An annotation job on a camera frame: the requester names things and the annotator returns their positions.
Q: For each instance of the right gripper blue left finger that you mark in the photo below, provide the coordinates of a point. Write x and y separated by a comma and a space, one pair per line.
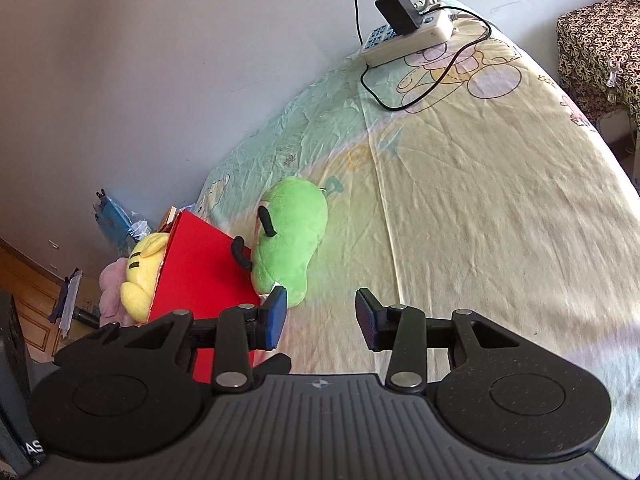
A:
272, 316

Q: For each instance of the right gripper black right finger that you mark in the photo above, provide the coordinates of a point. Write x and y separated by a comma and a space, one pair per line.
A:
372, 319

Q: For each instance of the green plush toy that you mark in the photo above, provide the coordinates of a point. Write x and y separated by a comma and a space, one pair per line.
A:
291, 221

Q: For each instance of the yellow tiger plush toy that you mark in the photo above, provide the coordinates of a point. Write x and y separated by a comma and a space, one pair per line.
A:
142, 271

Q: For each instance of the mauve plush teddy bear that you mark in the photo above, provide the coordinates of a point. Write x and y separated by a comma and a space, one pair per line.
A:
110, 305

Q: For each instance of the red cardboard box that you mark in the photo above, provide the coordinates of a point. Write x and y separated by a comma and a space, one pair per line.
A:
204, 296

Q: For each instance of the orange book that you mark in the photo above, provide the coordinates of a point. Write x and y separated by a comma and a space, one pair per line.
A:
168, 219

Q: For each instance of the wooden cabinet door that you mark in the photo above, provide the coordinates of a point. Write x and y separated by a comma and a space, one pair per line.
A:
35, 292

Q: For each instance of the blue plastic bag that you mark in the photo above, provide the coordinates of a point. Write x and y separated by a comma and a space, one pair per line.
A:
122, 228

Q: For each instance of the cartoon print bed sheet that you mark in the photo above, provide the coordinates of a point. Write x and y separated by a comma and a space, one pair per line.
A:
459, 177

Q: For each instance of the white power strip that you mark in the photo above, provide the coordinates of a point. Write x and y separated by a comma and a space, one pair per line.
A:
383, 44

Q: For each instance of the black power adapter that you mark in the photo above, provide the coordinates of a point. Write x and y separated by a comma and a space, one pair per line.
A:
401, 15

